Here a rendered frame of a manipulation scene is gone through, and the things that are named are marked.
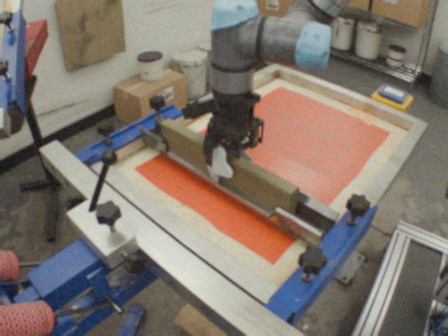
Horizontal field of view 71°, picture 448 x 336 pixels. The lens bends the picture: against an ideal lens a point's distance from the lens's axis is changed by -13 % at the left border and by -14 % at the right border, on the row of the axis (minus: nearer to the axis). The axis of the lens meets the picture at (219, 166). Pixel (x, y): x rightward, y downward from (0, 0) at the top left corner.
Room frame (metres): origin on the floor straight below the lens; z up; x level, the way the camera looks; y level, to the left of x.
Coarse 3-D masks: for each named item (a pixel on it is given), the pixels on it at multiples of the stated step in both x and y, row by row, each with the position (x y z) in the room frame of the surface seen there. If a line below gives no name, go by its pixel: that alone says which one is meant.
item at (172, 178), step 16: (272, 96) 1.03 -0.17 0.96; (288, 96) 1.03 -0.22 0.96; (304, 96) 1.03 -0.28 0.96; (256, 112) 0.92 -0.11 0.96; (304, 112) 0.93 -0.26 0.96; (320, 112) 0.93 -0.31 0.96; (160, 160) 0.69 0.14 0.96; (256, 160) 0.69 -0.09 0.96; (144, 176) 0.63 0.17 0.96; (160, 176) 0.63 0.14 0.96; (176, 176) 0.63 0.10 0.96; (192, 176) 0.63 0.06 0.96; (176, 192) 0.57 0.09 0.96; (192, 192) 0.57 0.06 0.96; (208, 192) 0.57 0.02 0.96; (192, 208) 0.53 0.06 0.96
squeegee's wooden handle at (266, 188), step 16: (176, 128) 0.67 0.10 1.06; (176, 144) 0.66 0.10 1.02; (192, 144) 0.62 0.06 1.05; (192, 160) 0.63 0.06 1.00; (240, 160) 0.55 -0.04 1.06; (240, 176) 0.53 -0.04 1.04; (256, 176) 0.51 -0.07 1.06; (272, 176) 0.50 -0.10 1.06; (256, 192) 0.51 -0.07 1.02; (272, 192) 0.48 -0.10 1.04; (288, 192) 0.46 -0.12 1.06; (272, 208) 0.48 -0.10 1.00; (288, 208) 0.46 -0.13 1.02
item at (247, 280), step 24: (264, 72) 1.14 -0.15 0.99; (288, 72) 1.15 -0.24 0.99; (336, 96) 1.01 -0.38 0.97; (360, 96) 0.98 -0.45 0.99; (192, 120) 0.87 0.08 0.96; (384, 120) 0.89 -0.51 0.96; (408, 120) 0.84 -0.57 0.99; (144, 144) 0.74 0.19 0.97; (408, 144) 0.72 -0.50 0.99; (96, 168) 0.61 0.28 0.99; (384, 168) 0.61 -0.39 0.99; (120, 192) 0.54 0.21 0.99; (144, 192) 0.54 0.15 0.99; (384, 192) 0.54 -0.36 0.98; (168, 216) 0.47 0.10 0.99; (192, 240) 0.41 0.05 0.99; (216, 264) 0.36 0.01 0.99; (240, 264) 0.36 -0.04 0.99; (240, 288) 0.31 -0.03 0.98; (264, 288) 0.31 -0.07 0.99
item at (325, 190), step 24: (336, 120) 0.88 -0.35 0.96; (360, 120) 0.89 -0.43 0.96; (360, 144) 0.76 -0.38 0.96; (264, 168) 0.66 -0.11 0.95; (288, 168) 0.66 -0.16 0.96; (336, 168) 0.66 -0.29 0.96; (360, 168) 0.66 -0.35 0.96; (312, 192) 0.57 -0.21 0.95; (336, 192) 0.57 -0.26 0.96; (216, 216) 0.50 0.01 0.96; (240, 216) 0.50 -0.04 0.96; (264, 216) 0.50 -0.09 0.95; (240, 240) 0.44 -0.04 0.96; (264, 240) 0.44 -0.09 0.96; (288, 240) 0.44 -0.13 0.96
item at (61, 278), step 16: (80, 240) 0.36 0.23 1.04; (64, 256) 0.32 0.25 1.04; (80, 256) 0.33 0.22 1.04; (96, 256) 0.33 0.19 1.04; (32, 272) 0.29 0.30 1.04; (48, 272) 0.29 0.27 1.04; (64, 272) 0.29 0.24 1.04; (80, 272) 0.30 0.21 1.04; (48, 288) 0.26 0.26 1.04; (64, 288) 0.27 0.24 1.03; (80, 288) 0.29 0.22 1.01; (48, 304) 0.24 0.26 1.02; (64, 304) 0.26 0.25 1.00
